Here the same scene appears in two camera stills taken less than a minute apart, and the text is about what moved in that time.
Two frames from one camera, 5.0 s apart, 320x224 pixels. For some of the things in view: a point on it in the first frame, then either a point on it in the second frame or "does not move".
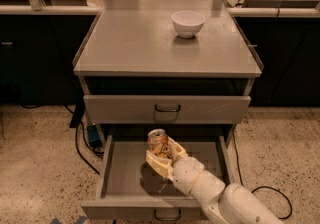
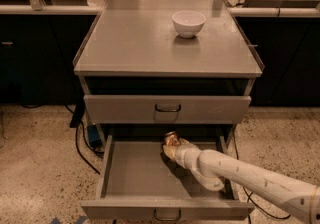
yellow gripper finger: (176, 149) -> (182, 141)
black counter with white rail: (39, 43) does not move
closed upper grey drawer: (163, 109) does not move
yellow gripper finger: (163, 165) -> (170, 151)
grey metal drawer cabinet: (167, 71) does not move
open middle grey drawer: (130, 186) does not move
